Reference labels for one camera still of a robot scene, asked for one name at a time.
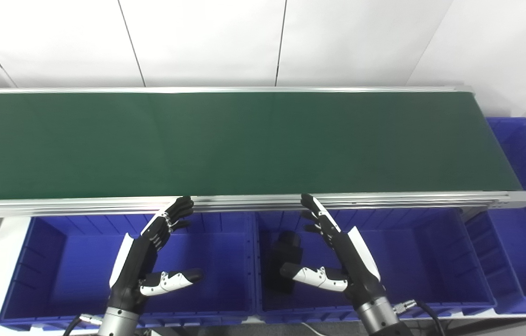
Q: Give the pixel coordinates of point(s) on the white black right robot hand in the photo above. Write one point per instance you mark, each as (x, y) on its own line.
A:
(358, 270)

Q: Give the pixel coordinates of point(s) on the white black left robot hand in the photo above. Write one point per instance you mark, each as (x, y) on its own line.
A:
(134, 266)

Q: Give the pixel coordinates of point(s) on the black cylinder block part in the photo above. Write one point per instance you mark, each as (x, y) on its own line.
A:
(281, 254)

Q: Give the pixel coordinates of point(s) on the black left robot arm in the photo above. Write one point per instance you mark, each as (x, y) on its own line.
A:
(118, 323)

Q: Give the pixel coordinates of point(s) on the green conveyor belt aluminium frame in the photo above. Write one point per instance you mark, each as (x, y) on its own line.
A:
(244, 144)

